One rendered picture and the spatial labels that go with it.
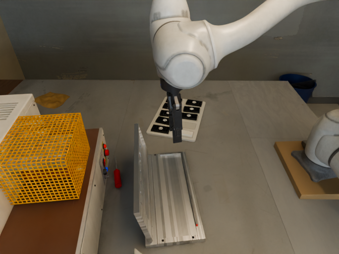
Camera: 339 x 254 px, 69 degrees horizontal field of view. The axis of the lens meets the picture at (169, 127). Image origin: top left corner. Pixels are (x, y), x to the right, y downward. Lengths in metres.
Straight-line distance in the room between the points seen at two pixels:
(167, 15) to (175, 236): 0.70
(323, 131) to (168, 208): 0.67
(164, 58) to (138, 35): 2.52
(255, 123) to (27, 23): 2.70
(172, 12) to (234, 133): 0.90
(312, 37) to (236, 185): 2.51
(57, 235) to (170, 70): 0.55
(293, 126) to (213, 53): 1.10
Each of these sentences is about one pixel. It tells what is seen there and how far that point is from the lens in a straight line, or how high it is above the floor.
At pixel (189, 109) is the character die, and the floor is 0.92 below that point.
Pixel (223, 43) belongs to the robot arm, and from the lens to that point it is 0.53.
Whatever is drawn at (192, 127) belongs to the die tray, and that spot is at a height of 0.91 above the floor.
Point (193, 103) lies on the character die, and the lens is 1.56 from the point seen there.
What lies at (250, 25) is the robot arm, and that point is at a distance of 0.56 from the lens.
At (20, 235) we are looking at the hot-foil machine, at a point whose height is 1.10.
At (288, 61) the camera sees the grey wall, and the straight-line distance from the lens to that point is 3.37.
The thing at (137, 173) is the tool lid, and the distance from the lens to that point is 0.85.
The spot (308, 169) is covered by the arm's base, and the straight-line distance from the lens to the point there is 1.23.
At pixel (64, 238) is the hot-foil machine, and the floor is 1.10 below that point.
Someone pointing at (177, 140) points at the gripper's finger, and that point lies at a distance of 0.82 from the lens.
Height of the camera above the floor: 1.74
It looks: 37 degrees down
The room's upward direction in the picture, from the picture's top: straight up
